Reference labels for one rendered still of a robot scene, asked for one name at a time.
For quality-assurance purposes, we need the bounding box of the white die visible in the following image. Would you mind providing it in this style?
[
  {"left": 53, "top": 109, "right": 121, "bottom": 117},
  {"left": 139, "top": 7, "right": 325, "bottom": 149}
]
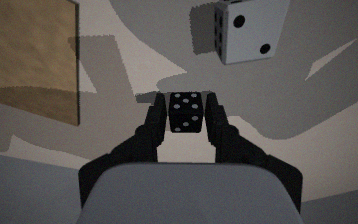
[{"left": 214, "top": 0, "right": 290, "bottom": 66}]

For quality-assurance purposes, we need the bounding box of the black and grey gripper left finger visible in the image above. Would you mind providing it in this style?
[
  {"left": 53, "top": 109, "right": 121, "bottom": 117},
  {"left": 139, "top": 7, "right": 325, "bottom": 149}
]
[{"left": 78, "top": 93, "right": 167, "bottom": 210}]

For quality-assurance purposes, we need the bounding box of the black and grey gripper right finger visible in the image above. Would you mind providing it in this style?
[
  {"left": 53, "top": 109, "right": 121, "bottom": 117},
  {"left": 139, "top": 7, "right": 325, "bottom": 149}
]
[{"left": 204, "top": 93, "right": 303, "bottom": 214}]

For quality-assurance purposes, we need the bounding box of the brown mat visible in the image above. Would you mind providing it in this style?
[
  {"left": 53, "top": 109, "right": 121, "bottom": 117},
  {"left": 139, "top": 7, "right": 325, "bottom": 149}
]
[{"left": 0, "top": 0, "right": 80, "bottom": 127}]

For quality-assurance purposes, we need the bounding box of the black die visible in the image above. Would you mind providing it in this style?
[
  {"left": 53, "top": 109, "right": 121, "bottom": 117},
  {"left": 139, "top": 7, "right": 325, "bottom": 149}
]
[{"left": 168, "top": 92, "right": 204, "bottom": 133}]

